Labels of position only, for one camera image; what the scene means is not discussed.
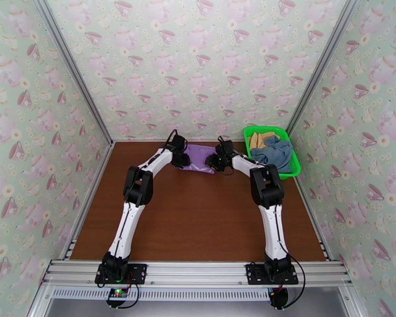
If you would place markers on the purple garment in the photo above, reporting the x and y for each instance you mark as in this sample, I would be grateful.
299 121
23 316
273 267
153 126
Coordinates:
198 159

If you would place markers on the tan garment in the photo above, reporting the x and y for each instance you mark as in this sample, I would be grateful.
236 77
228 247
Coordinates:
257 139

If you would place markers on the blue ribbed garment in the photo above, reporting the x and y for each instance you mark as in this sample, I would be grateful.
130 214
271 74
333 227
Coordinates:
277 154

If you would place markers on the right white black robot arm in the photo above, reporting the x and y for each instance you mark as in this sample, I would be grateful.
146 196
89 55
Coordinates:
274 227

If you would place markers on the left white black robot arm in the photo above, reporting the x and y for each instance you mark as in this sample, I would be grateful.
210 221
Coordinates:
122 233

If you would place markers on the green plastic laundry basket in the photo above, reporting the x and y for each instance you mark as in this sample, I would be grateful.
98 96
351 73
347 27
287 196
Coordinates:
292 161

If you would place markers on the circuit board with green light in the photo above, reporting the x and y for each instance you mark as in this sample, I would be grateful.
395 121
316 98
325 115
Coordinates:
117 293

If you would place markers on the black round power unit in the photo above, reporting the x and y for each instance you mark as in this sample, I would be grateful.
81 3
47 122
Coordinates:
280 298

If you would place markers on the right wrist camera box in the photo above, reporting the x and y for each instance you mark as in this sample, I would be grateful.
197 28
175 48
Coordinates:
225 147

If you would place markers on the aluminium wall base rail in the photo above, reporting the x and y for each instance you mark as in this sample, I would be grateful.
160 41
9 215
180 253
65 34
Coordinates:
145 140

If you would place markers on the aluminium side rail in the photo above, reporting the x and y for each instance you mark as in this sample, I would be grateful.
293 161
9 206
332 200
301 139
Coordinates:
316 227
85 210

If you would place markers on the aluminium mounting rail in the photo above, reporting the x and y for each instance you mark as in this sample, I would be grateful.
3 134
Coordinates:
198 273

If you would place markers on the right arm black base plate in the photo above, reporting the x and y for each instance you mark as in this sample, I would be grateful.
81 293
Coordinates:
254 274

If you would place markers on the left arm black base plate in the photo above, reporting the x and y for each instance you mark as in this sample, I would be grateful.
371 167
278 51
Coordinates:
138 273

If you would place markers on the aluminium corner post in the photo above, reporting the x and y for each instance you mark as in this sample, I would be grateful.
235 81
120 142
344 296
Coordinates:
323 65
73 68

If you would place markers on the aluminium frame leg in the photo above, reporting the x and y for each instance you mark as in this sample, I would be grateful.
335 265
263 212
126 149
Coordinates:
354 306
39 306

